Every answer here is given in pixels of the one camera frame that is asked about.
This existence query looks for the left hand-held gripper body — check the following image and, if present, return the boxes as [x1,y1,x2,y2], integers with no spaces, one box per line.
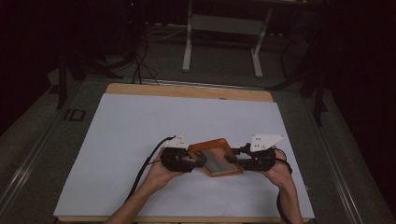
[160,133,196,174]

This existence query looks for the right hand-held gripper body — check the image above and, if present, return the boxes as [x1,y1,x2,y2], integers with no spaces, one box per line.
[243,133,288,173]

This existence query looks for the orange box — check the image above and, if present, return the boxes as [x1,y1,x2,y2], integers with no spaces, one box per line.
[187,137,245,178]

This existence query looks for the person's left hand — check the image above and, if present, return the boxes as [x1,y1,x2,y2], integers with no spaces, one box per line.
[148,147,189,189]

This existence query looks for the person's right hand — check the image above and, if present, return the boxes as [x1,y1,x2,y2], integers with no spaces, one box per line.
[261,145,294,189]

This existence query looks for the white table mat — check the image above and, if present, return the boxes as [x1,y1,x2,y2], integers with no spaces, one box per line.
[53,92,316,219]

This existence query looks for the wooden table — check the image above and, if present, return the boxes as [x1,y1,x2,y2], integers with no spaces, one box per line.
[57,82,312,224]

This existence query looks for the black metal stand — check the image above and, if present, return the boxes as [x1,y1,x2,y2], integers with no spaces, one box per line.
[55,46,125,110]
[266,36,330,128]

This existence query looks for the black floor socket box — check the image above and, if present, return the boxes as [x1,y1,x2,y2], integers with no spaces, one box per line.
[63,107,87,122]

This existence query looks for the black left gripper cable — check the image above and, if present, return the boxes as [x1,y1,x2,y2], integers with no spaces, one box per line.
[124,135,177,203]

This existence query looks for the metal floor rail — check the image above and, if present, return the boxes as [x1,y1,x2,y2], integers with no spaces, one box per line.
[0,116,62,216]
[306,96,366,224]

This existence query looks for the black floor cables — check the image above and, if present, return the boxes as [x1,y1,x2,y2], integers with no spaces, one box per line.
[132,27,161,86]

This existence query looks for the white metal desk frame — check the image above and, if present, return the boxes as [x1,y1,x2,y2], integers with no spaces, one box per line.
[181,0,276,79]

